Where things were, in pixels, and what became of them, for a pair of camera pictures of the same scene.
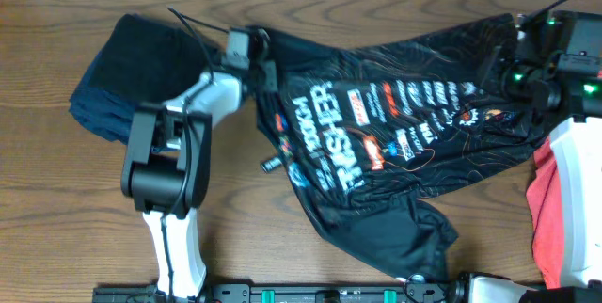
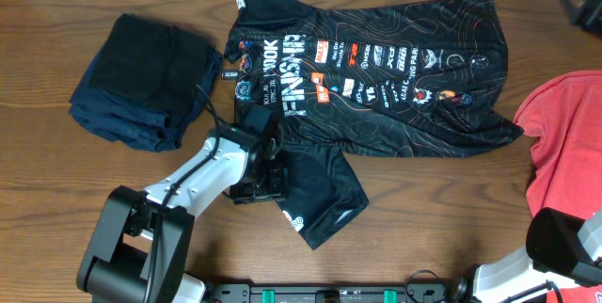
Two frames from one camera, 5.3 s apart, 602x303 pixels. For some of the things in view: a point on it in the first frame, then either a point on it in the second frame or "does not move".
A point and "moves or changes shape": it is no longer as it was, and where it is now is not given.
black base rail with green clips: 419,291 does not move
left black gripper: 270,71 → 277,191
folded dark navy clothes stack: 137,61 does not move
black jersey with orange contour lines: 367,135 moves or changes shape
